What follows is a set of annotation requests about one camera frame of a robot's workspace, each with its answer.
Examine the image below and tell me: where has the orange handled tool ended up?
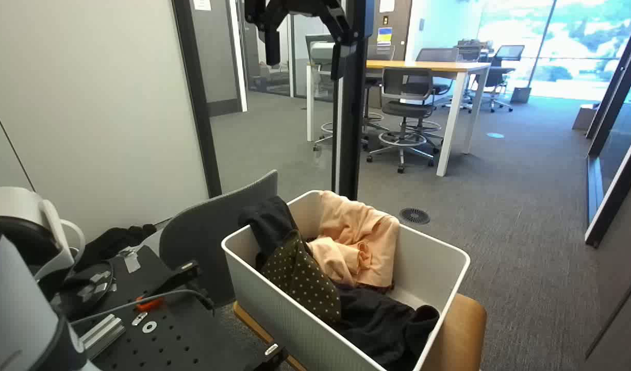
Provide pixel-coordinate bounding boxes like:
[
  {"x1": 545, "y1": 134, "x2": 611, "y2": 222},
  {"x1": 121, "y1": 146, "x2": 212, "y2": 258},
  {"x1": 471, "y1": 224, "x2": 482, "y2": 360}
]
[{"x1": 132, "y1": 295, "x2": 168, "y2": 313}]

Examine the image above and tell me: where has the black gadget with white labels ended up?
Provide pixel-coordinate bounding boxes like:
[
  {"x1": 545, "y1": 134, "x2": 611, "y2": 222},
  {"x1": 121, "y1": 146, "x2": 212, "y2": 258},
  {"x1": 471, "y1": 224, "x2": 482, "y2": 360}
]
[{"x1": 49, "y1": 264, "x2": 121, "y2": 320}]

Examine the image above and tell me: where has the round floor outlet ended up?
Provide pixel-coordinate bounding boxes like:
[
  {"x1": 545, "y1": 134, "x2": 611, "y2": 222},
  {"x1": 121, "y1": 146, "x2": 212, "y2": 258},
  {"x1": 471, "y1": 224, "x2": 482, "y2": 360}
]
[{"x1": 399, "y1": 206, "x2": 434, "y2": 228}]

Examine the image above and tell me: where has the white plastic bin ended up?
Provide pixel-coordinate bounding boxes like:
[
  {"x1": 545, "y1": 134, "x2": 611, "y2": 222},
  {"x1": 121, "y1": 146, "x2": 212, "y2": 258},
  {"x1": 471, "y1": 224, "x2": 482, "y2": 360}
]
[{"x1": 221, "y1": 189, "x2": 472, "y2": 371}]

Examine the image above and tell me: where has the wooden desk with white legs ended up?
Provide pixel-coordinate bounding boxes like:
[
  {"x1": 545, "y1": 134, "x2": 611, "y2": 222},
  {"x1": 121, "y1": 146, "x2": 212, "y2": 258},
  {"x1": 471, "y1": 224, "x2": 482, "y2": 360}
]
[{"x1": 303, "y1": 58, "x2": 492, "y2": 179}]

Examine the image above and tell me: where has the peach shirt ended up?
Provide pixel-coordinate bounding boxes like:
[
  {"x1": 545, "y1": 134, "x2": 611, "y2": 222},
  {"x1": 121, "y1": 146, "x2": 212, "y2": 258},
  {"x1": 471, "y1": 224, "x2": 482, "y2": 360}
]
[{"x1": 303, "y1": 192, "x2": 403, "y2": 292}]

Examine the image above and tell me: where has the black garment with sleeve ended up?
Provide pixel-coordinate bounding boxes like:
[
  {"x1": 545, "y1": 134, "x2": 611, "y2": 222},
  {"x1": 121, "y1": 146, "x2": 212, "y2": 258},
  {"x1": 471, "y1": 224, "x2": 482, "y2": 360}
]
[{"x1": 240, "y1": 194, "x2": 302, "y2": 272}]

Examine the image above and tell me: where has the black crumpled bag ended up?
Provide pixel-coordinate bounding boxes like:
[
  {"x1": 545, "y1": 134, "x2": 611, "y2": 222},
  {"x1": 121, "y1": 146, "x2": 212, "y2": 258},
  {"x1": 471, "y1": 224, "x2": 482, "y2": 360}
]
[{"x1": 74, "y1": 224, "x2": 158, "y2": 272}]

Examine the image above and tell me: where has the dark polka dot cloth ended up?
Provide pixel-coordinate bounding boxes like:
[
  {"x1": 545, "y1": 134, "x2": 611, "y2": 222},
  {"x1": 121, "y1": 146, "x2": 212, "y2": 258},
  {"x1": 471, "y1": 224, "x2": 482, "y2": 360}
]
[{"x1": 262, "y1": 236, "x2": 344, "y2": 328}]

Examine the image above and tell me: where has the black wheeled office chair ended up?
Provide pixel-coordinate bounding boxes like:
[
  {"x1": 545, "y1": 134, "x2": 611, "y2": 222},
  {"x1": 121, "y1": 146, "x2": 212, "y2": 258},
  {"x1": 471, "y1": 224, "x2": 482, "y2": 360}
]
[{"x1": 478, "y1": 44, "x2": 528, "y2": 115}]

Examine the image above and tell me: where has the white VR headset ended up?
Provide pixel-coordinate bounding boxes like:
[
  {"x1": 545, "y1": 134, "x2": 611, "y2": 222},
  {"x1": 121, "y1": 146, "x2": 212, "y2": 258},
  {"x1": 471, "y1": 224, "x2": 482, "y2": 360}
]
[{"x1": 0, "y1": 185, "x2": 87, "y2": 277}]

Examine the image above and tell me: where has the grey mesh office chair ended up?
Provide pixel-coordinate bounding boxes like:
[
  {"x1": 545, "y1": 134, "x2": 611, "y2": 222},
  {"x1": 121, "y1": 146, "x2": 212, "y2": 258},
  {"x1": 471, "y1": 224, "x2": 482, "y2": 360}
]
[{"x1": 365, "y1": 66, "x2": 447, "y2": 175}]

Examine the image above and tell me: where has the aluminium bracket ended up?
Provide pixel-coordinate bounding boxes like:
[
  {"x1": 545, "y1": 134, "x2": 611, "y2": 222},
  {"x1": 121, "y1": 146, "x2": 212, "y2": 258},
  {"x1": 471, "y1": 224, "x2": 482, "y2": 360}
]
[{"x1": 76, "y1": 312, "x2": 127, "y2": 353}]

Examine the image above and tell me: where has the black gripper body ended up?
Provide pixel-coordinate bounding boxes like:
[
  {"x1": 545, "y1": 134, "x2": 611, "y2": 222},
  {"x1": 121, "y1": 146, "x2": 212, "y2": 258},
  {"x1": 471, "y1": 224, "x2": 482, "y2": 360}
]
[{"x1": 244, "y1": 0, "x2": 356, "y2": 45}]

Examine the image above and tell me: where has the black slanted wall post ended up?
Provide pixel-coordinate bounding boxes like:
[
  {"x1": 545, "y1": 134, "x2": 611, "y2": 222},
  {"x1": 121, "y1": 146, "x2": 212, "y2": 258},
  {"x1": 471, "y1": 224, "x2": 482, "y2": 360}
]
[{"x1": 169, "y1": 0, "x2": 224, "y2": 201}]

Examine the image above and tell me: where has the black clothes pile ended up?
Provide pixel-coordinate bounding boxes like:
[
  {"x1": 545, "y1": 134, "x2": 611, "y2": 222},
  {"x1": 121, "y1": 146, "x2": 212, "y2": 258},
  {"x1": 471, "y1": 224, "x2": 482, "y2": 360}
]
[{"x1": 157, "y1": 170, "x2": 281, "y2": 308}]

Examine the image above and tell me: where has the black angled window frame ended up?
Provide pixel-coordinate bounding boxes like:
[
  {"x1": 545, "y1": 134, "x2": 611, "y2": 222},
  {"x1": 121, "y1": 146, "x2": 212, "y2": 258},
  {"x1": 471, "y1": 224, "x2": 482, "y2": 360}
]
[{"x1": 582, "y1": 3, "x2": 631, "y2": 249}]

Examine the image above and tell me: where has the dark chair backrest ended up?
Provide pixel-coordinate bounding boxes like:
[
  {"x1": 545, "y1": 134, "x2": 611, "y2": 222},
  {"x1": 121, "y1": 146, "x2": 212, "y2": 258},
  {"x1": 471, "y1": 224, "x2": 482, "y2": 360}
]
[{"x1": 415, "y1": 45, "x2": 463, "y2": 66}]

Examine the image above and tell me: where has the bulky black garment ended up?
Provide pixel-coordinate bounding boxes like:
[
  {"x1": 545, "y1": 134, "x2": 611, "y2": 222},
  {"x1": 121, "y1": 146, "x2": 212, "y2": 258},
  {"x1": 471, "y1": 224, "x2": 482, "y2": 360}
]
[{"x1": 334, "y1": 284, "x2": 441, "y2": 371}]

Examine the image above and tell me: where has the grey cable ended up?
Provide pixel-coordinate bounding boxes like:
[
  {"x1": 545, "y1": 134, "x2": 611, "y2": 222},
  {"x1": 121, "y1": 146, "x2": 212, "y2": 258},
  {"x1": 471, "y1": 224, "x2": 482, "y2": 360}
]
[{"x1": 71, "y1": 287, "x2": 219, "y2": 327}]

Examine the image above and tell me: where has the black table clamp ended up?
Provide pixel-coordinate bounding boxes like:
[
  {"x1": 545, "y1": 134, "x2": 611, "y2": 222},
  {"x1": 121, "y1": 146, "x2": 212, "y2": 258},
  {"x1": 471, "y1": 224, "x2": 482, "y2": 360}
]
[{"x1": 250, "y1": 341, "x2": 291, "y2": 371}]

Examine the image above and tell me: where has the dark bag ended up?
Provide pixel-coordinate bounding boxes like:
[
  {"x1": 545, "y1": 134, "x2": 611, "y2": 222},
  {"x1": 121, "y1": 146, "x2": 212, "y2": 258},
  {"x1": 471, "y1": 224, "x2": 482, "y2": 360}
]
[{"x1": 456, "y1": 37, "x2": 492, "y2": 62}]

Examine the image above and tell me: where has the black glass wall pillar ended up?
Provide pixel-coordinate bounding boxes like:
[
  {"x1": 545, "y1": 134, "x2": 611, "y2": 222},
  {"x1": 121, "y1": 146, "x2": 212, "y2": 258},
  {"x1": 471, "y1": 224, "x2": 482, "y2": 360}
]
[{"x1": 334, "y1": 0, "x2": 371, "y2": 202}]

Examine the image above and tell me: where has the black cable plug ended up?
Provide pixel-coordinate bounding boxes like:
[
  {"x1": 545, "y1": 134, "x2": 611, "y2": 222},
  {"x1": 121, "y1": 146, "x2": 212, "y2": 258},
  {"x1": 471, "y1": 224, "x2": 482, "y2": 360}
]
[{"x1": 148, "y1": 258, "x2": 202, "y2": 298}]

